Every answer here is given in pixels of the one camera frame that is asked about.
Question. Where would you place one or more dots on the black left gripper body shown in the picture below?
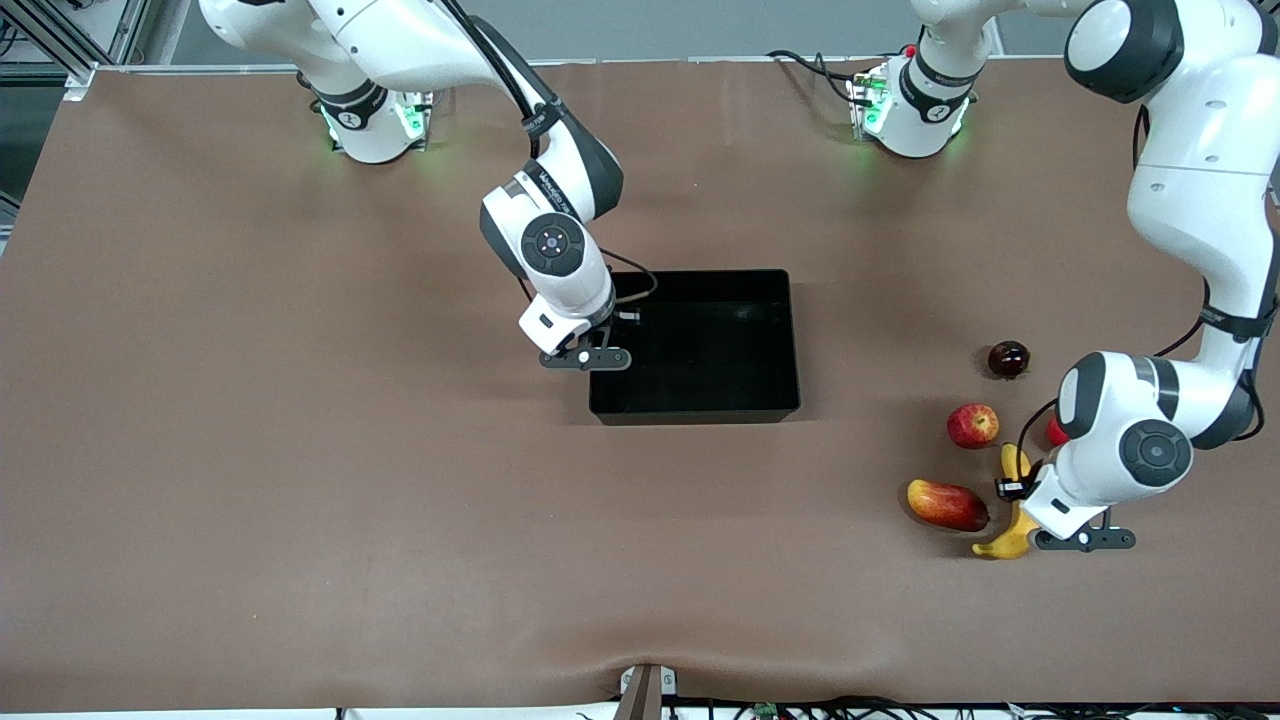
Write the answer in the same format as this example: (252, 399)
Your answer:
(1012, 488)

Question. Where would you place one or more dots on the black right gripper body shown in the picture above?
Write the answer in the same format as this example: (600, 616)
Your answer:
(612, 322)

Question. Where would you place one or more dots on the yellow banana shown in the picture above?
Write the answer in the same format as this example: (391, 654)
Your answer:
(1008, 540)

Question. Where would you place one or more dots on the red yellow striped apple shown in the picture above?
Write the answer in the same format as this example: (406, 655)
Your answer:
(973, 426)

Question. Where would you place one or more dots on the black rectangular plastic box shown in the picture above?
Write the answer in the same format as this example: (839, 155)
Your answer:
(720, 350)

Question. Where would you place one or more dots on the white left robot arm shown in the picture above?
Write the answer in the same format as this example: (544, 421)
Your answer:
(1200, 180)

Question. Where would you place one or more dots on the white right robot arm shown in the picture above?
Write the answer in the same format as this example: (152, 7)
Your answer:
(400, 40)

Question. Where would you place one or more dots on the red yellow mango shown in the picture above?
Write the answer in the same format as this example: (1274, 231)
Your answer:
(948, 505)

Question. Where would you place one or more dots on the red pomegranate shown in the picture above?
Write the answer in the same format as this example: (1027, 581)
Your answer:
(1055, 432)

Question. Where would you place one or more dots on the dark purple mangosteen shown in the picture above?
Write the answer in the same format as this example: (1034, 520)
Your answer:
(1008, 360)

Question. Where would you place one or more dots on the brown table cover mat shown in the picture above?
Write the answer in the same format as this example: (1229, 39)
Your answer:
(300, 500)

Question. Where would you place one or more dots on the metal table edge bracket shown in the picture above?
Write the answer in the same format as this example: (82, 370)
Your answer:
(645, 690)

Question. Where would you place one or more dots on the aluminium frame with diagonal bars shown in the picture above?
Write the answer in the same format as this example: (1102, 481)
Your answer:
(58, 42)

